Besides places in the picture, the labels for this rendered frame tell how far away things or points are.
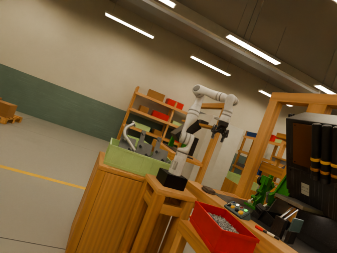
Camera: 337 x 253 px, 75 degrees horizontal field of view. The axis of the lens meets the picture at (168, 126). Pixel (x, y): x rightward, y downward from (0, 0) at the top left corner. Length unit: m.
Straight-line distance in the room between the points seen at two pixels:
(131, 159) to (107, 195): 0.34
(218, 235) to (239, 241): 0.11
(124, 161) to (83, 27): 7.11
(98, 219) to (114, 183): 0.32
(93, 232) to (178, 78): 7.28
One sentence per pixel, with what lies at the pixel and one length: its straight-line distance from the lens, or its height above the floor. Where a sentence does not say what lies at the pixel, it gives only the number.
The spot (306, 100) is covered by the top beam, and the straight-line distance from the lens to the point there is 2.17.
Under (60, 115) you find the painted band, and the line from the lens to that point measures 8.35.
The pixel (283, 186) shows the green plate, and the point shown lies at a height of 1.17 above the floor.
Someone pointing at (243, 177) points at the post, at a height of 1.06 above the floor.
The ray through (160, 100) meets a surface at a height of 2.05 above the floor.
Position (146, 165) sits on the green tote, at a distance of 1.92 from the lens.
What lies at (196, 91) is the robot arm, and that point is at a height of 1.61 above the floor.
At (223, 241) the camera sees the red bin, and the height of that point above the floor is 0.87.
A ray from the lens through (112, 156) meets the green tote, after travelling 1.88.
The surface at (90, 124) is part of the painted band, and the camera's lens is 8.24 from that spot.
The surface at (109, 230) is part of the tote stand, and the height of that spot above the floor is 0.30.
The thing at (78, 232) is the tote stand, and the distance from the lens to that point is 2.05.
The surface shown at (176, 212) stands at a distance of 1.69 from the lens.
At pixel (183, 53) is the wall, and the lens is 8.87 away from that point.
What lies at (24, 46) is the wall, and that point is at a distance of 8.77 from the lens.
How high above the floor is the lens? 1.26
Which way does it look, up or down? level
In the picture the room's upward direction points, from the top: 21 degrees clockwise
